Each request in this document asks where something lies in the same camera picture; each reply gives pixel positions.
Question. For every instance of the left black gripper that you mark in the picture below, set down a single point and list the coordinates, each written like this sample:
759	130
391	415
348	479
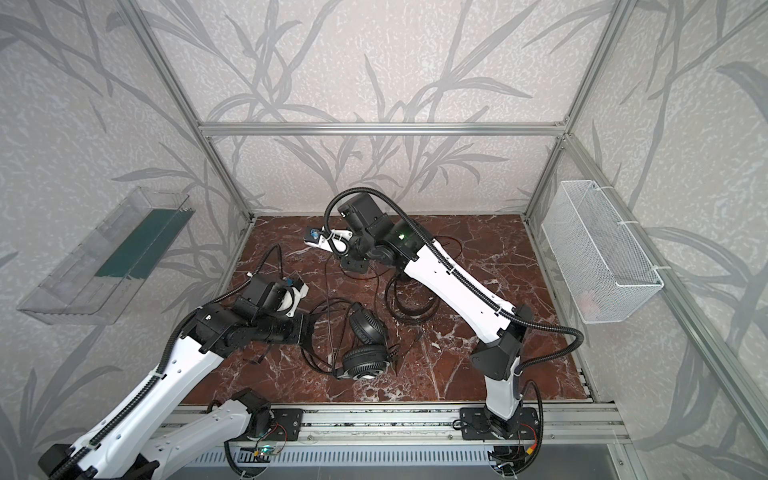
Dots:
298	327

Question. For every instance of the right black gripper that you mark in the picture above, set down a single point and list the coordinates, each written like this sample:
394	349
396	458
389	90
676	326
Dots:
354	262

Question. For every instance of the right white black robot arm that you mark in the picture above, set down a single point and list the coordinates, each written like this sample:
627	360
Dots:
362	224

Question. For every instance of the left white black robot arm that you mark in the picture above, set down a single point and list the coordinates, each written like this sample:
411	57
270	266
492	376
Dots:
266	310

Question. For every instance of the green lit circuit board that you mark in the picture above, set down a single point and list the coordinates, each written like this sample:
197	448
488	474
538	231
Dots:
266	452

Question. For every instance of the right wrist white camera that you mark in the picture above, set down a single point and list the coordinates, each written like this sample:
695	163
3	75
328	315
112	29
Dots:
319	238

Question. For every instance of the wrist white camera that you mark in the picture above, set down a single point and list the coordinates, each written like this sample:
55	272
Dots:
319	238
295	291

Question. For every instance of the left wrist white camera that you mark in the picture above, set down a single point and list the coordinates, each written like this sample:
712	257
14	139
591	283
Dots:
295	291

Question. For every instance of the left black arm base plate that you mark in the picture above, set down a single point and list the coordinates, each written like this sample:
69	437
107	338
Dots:
285	425

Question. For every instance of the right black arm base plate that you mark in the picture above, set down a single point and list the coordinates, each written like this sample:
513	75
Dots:
481	424

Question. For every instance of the clear plastic wall tray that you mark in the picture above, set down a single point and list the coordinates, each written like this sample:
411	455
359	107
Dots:
95	283

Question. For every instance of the white wire mesh basket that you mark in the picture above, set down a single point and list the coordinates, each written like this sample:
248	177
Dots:
608	274

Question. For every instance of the aluminium front rail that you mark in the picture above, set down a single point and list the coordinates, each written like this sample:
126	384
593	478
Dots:
431	424

